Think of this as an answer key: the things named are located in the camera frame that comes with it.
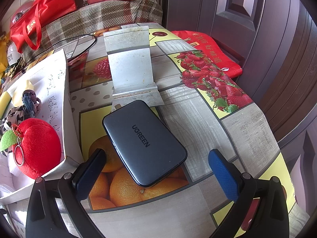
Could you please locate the dark grey charger block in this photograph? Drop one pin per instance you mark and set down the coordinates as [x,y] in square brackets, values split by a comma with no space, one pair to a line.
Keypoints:
[143,143]

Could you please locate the white cardboard box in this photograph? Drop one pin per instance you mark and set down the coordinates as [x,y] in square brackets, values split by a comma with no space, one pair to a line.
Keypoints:
[55,91]

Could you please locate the red tote bag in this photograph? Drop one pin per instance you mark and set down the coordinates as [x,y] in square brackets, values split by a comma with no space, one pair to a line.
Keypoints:
[49,5]

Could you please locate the fruit print tablecloth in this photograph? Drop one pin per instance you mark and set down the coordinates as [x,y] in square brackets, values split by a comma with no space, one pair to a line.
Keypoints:
[205,119]

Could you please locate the plaid sofa cover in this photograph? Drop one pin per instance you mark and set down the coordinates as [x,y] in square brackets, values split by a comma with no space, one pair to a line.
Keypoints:
[111,12]

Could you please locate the yellow sponge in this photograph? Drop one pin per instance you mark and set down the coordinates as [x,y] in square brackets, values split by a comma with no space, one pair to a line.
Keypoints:
[4,99]

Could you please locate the knitted multicolour scrunchie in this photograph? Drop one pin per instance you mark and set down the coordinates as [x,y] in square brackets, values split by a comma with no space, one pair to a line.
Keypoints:
[29,103]

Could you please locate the pink helmet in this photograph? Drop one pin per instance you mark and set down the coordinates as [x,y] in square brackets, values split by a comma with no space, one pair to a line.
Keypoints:
[21,11]

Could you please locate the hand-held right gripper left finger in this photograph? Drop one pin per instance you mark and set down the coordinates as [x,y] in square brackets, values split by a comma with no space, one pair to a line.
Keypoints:
[91,171]

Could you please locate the silver metal stand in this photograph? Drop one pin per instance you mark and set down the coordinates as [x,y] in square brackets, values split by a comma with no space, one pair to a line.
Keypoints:
[131,69]

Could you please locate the brown door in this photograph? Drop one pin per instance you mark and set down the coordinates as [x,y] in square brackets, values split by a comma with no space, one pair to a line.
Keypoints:
[235,17]

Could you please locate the white helmet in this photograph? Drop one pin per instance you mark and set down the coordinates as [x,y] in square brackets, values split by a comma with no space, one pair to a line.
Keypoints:
[13,53]

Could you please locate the zebra print scrunchie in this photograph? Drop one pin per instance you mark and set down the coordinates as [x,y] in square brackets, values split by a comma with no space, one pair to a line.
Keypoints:
[12,116]

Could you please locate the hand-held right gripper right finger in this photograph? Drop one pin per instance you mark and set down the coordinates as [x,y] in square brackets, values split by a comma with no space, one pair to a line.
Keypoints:
[224,178]

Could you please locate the red plush apple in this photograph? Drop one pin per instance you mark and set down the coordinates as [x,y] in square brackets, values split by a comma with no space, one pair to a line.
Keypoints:
[37,148]

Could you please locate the red printed plastic bag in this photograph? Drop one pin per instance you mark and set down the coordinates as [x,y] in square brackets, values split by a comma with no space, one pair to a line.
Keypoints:
[213,49]

